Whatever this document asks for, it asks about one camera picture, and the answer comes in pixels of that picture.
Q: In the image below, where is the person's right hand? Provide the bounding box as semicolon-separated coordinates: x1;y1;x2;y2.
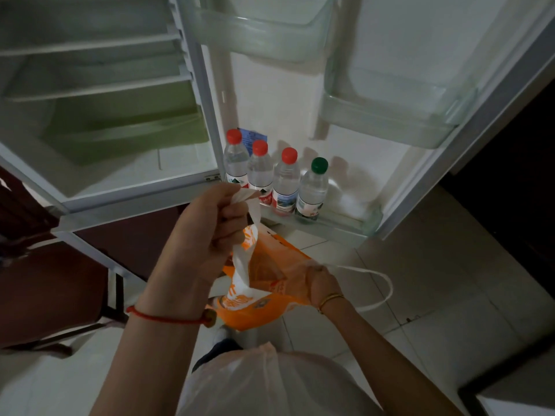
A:
304;264;345;311

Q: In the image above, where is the person's left hand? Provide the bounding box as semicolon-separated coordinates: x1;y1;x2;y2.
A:
149;183;261;314

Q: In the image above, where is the orange plastic shopping bag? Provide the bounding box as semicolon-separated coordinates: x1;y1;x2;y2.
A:
208;188;394;332

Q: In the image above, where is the person's left forearm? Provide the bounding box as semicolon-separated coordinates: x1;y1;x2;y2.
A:
89;299;217;416

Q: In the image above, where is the person's right forearm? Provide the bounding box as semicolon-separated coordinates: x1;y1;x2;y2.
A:
320;294;462;416

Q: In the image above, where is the clear door bin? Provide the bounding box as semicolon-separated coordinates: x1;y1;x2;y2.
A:
320;60;478;149
259;179;384;248
179;0;338;64

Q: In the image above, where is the red cap water bottle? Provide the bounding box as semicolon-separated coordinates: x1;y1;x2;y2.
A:
271;147;301;217
223;129;251;189
247;140;275;207

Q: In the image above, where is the green cap water bottle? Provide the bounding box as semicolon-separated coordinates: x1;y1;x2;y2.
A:
295;157;329;222

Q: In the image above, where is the blue sticker label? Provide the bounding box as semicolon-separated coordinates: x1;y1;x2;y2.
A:
238;128;268;156

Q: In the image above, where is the white fridge body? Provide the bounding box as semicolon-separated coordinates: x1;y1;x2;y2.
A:
0;0;227;283

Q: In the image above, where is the translucent white plastic bag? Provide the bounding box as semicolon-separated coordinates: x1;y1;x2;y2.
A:
175;342;385;416

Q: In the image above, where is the green crisper drawer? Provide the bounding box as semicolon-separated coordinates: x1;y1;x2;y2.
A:
40;82;210;166

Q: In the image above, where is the white fridge door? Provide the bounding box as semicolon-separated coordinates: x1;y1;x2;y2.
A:
201;0;555;248

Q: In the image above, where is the glass fridge shelf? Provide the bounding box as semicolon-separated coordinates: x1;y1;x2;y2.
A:
3;55;193;103
0;19;182;57

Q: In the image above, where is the dark red wooden furniture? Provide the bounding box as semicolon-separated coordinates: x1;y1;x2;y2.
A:
0;166;114;358

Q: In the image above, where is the dark wooden cabinet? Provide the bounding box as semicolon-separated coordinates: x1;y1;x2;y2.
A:
439;80;555;300

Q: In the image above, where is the white counter with black edge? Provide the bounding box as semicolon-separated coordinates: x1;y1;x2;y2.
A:
457;337;555;416

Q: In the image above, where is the gold bracelet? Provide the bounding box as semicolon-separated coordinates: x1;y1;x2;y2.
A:
317;292;346;315

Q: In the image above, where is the red string bracelet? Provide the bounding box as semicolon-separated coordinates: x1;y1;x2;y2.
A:
126;304;217;329

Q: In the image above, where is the black metal frame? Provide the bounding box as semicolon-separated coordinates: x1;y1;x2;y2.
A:
101;272;130;324

